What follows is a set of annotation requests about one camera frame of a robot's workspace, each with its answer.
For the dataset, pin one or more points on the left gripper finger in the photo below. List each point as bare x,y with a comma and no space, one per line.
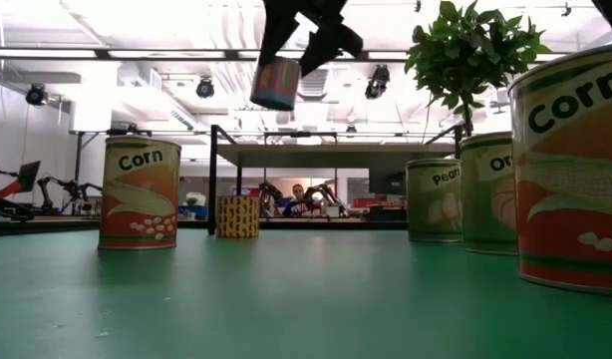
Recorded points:
331,45
278,25

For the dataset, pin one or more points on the small pink teal tin can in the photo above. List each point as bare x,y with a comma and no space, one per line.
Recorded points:
275,85

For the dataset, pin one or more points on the green pears label tin can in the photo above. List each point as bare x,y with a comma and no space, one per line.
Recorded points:
433,204

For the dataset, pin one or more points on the yellow black patterned tin can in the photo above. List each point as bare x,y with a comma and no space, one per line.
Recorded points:
237,217

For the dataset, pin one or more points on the green onion label tin can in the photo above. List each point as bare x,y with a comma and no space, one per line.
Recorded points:
488,199

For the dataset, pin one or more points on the corn label tin can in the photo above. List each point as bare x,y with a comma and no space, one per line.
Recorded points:
570,189
139,199

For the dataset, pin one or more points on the black background robot arm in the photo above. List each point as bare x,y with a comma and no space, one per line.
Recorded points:
331,194
270,192
69,192

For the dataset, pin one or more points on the black ceiling spotlight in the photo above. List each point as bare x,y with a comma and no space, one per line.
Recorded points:
378,82
205,88
36,95

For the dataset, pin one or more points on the green plant in black pot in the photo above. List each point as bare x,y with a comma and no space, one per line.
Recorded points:
465,45

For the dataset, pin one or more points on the person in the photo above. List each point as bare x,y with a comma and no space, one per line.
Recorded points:
297,199

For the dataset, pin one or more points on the green table mat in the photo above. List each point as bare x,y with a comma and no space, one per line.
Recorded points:
286,299

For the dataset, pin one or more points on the small black tilted monitor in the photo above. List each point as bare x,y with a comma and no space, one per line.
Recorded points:
28,175

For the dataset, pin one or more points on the red and black stand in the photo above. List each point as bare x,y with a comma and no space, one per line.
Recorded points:
4,192

